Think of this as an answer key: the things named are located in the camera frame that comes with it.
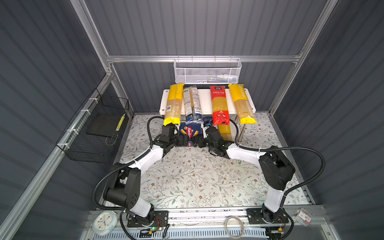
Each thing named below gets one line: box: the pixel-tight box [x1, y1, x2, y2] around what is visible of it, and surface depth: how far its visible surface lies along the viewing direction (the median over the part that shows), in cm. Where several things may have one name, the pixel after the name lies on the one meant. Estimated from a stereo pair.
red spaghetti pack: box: [209, 85, 230, 127], surface depth 75 cm
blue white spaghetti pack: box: [183, 85, 204, 124], surface depth 75 cm
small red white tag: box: [295, 208, 313, 227], surface depth 74 cm
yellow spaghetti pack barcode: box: [163, 83, 185, 126], surface depth 75 cm
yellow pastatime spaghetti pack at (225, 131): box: [218, 124, 233, 141], surface depth 101 cm
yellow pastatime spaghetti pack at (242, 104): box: [228, 83, 258, 125], surface depth 75 cm
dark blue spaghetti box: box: [179, 123, 203, 147], surface depth 93 cm
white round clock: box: [92, 211, 118, 236], surface depth 72 cm
